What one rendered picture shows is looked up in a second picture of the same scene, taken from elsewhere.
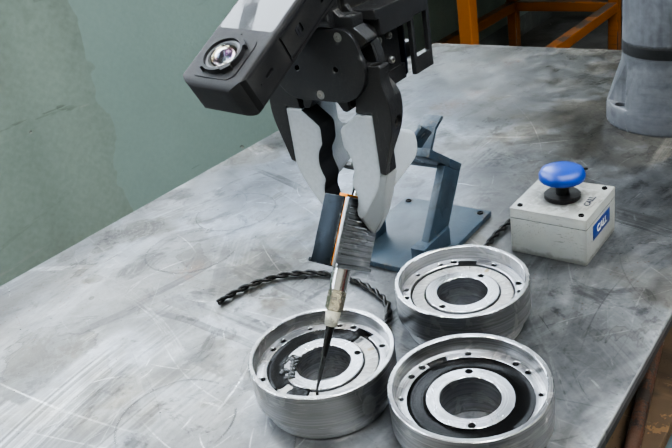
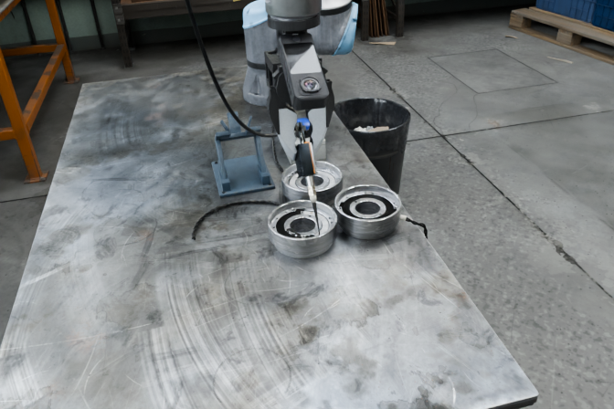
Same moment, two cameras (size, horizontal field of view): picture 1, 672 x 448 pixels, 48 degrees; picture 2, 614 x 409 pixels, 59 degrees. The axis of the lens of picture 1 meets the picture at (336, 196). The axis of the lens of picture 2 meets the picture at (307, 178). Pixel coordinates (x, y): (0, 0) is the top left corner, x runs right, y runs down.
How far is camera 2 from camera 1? 0.59 m
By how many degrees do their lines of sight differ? 47
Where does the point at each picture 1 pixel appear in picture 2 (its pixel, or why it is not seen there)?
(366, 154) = (320, 120)
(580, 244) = (322, 151)
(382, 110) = (331, 99)
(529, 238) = not seen: hidden behind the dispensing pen
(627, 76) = (259, 79)
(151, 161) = not seen: outside the picture
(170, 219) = (77, 223)
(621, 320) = (361, 172)
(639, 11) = (262, 47)
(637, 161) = not seen: hidden behind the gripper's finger
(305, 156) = (286, 130)
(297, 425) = (321, 248)
